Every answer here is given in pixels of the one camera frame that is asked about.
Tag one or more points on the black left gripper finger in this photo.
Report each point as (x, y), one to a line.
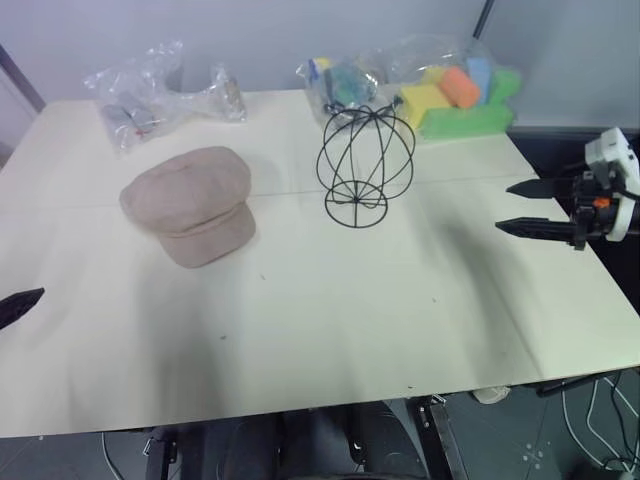
(17, 305)

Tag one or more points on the small clear plastic bag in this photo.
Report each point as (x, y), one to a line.
(227, 97)

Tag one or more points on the beige newsboy cap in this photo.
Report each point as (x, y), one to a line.
(192, 200)

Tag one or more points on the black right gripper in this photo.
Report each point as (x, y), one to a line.
(595, 210)

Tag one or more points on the clear bag with colourful items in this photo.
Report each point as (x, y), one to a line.
(345, 82)

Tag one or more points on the clear bag with foam blocks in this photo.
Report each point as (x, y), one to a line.
(450, 60)

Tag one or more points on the dark slanted pole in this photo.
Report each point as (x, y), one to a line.
(484, 20)

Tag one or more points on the long green foam block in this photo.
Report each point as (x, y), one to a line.
(470, 122)

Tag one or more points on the blue foam block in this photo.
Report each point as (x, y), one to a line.
(481, 75)

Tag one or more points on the chunky green foam block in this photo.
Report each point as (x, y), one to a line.
(505, 85)

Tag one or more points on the yellow foam block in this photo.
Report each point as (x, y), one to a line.
(425, 102)

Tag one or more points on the clear bag with grey parts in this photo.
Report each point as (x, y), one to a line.
(127, 107)

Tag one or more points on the black table frame leg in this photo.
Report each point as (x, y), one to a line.
(159, 457)
(442, 440)

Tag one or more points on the orange foam block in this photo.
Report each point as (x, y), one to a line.
(461, 87)

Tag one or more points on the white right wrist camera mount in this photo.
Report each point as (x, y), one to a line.
(612, 150)

